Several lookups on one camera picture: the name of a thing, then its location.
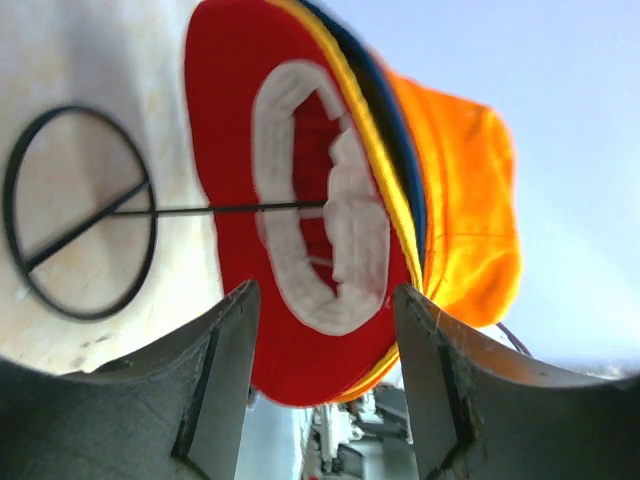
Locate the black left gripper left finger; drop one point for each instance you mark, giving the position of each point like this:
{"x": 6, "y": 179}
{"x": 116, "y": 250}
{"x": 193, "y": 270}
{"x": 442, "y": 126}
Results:
{"x": 171, "y": 410}

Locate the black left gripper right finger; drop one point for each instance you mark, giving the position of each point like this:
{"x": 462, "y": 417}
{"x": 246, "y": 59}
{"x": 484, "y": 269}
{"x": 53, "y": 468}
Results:
{"x": 480, "y": 410}

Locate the yellow bucket hat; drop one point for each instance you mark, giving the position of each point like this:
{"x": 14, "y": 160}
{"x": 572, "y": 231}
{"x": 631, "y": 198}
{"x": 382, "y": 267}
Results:
{"x": 296, "y": 365}

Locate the black wire hat stand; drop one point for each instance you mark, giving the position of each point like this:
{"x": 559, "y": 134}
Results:
{"x": 81, "y": 216}

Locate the red bucket hat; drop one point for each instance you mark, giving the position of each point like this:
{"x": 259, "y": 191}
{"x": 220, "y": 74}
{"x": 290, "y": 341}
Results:
{"x": 269, "y": 124}

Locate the orange hat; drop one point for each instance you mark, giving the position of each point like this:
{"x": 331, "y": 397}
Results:
{"x": 472, "y": 256}

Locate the navy blue hat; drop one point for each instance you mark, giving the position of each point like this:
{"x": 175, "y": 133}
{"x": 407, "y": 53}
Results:
{"x": 388, "y": 118}

